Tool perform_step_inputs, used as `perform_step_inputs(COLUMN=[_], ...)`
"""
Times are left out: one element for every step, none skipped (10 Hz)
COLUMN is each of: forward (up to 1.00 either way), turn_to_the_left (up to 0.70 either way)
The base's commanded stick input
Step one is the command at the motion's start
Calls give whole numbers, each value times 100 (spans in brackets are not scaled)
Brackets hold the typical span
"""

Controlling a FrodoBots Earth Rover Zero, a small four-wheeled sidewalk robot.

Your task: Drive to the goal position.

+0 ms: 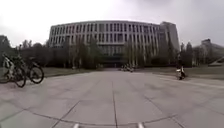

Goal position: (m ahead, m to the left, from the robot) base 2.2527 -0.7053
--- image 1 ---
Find person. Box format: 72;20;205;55
175;55;188;81

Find parked bicycles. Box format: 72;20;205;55
0;53;46;89

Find row of trees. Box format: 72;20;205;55
0;34;224;70

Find large grey multi-storey building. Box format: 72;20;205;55
48;20;181;68

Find group of people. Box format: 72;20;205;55
120;63;136;73

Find grey paved plaza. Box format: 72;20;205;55
0;69;224;128

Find grass strip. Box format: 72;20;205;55
41;67;101;79

